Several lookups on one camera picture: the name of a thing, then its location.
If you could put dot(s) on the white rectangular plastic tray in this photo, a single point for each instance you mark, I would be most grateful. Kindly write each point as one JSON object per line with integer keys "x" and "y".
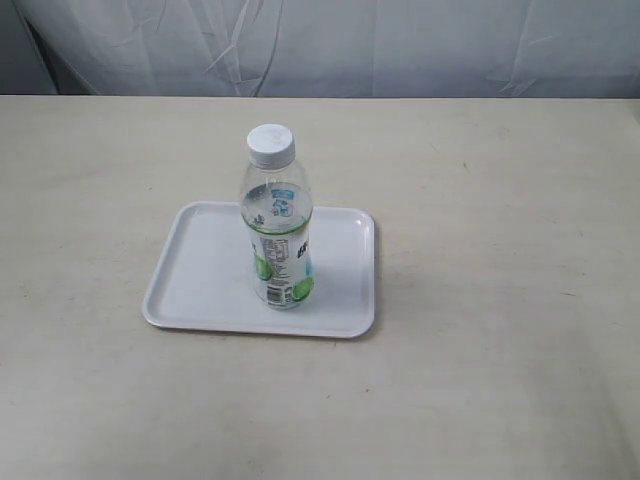
{"x": 203, "y": 277}

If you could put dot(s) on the white wrinkled backdrop cloth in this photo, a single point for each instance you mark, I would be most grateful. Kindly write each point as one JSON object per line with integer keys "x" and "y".
{"x": 341, "y": 49}

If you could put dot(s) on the clear plastic bottle white cap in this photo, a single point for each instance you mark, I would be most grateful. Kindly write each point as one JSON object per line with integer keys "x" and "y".
{"x": 276, "y": 207}

